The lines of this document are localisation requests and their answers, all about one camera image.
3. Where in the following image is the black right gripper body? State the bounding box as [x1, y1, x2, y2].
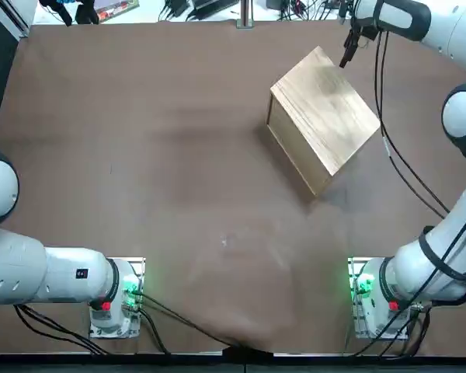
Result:
[349, 18, 378, 40]

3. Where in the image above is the wooden cabinet box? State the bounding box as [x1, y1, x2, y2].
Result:
[266, 45, 383, 207]

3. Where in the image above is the black flat device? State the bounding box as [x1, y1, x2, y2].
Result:
[191, 0, 238, 12]

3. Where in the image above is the black power adapter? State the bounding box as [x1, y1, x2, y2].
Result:
[165, 0, 190, 17]

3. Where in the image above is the colourful printed box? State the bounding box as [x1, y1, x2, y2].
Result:
[94, 0, 141, 21]

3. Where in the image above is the black clamp stand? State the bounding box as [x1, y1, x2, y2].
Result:
[38, 0, 100, 26]

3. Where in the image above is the black cable with white label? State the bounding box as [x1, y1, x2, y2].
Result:
[372, 30, 451, 219]

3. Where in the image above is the silver metal post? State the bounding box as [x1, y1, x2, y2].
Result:
[236, 0, 256, 29]

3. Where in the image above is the grey metal frame bar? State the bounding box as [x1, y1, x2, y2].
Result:
[0, 0, 38, 39]

